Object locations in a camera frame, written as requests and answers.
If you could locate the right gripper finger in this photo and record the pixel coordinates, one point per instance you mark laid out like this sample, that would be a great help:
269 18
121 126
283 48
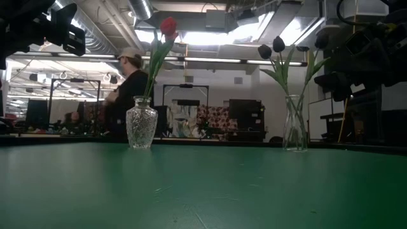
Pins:
335 84

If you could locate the black artificial tulip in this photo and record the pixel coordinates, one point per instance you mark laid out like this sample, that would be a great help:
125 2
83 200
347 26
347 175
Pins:
264 51
321 40
278 44

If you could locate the round clear glass vase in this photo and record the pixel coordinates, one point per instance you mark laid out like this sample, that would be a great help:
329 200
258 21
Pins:
141 124

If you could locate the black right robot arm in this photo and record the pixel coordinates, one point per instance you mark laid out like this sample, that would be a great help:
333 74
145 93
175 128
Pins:
394 47

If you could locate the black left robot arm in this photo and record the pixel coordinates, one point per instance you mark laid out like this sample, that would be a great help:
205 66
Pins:
22 22

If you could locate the tall clear glass vase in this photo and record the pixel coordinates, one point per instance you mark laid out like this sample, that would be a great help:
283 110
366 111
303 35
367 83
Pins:
294 140

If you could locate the white ceiling tube lamp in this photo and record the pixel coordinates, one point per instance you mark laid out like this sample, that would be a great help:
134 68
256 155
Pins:
273 62

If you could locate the person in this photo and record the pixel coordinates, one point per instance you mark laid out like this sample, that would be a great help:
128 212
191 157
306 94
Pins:
74 117
133 92

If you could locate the black cabinet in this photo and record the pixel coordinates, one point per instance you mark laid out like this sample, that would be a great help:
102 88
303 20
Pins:
246 111

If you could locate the background wooden table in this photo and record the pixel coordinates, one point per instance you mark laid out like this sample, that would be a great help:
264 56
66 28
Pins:
38 135

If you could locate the floral patterned cloth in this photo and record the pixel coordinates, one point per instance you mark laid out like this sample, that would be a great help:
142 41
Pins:
219 119

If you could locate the black panel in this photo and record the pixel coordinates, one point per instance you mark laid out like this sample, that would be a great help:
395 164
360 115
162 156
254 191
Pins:
162 121

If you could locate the grey ceiling box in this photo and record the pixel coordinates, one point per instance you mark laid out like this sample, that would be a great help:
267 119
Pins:
216 19

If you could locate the white painted cloth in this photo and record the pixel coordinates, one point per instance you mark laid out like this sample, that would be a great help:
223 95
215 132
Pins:
182 117

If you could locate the green table mat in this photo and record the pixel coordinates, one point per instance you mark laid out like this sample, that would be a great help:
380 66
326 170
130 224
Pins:
203 191

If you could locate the black station frame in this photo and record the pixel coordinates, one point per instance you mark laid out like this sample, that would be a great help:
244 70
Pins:
77 80
186 86

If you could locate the silver ventilation duct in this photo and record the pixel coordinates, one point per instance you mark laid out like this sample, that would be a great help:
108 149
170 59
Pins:
141 9

